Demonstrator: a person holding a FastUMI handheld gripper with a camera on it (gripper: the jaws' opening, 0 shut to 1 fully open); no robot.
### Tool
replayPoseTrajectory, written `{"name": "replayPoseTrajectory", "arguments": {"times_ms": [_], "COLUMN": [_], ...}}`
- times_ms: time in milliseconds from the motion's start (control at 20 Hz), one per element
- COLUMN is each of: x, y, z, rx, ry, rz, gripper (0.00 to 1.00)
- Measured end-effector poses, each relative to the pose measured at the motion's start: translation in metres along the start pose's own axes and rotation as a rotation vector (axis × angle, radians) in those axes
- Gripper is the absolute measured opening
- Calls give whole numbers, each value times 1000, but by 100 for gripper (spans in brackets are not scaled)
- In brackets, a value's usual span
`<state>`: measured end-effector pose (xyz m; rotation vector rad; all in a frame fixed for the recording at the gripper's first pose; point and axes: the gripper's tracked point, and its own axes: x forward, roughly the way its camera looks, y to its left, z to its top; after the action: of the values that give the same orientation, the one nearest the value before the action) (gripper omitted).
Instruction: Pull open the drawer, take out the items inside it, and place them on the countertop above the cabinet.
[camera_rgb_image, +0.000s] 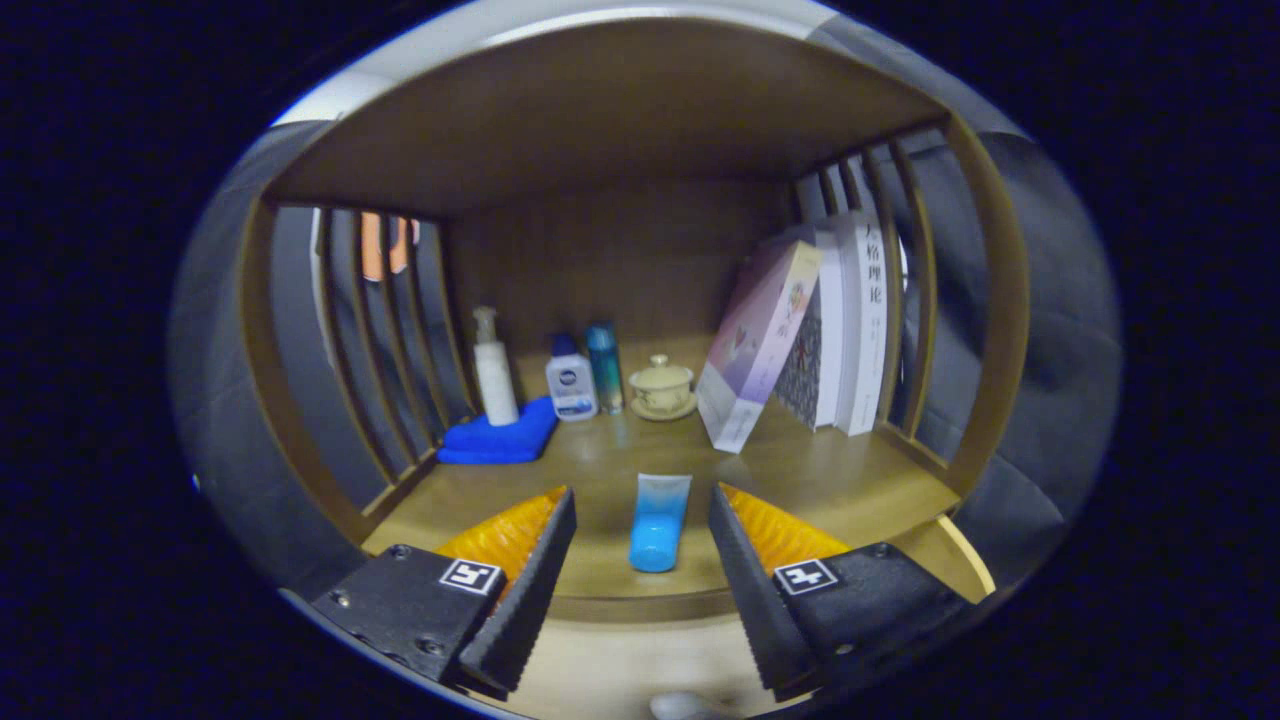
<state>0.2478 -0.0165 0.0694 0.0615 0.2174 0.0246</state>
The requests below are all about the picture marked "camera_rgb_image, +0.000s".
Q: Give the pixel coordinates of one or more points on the white book with black lettering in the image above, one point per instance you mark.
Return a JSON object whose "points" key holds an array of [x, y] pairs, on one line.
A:
{"points": [[865, 330]]}

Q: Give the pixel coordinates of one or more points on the blue squeeze tube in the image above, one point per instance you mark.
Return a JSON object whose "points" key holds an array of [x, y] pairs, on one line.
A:
{"points": [[658, 530]]}

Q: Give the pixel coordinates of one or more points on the slim teal bottle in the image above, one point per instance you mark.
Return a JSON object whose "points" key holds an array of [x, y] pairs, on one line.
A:
{"points": [[605, 370]]}

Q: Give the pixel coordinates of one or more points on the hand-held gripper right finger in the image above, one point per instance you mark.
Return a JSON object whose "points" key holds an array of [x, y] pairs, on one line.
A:
{"points": [[760, 600]]}

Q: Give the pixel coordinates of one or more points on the white bottle with blue cap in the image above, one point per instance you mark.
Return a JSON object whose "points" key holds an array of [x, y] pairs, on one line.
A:
{"points": [[572, 390]]}

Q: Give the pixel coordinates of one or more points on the patterned cover book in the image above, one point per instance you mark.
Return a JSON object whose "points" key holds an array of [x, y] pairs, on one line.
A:
{"points": [[800, 370]]}

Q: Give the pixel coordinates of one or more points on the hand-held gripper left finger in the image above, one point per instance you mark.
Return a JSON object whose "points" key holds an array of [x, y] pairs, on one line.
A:
{"points": [[530, 590]]}

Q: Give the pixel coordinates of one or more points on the purple and white book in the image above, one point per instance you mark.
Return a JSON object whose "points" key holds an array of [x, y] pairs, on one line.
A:
{"points": [[755, 350]]}

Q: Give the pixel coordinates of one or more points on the white spray bottle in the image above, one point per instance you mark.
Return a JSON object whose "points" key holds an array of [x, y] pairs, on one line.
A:
{"points": [[496, 385]]}

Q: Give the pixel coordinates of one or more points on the wooden countertop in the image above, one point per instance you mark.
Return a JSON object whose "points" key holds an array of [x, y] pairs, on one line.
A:
{"points": [[820, 480]]}

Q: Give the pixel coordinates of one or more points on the blue folded cloth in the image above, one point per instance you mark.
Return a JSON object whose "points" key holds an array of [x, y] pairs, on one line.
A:
{"points": [[500, 440]]}

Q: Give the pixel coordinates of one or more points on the beige lidded teacup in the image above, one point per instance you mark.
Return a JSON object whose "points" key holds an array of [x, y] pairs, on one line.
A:
{"points": [[661, 390]]}

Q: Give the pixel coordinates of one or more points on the brown wooden cabinet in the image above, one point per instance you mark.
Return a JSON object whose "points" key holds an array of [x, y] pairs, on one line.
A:
{"points": [[600, 110]]}

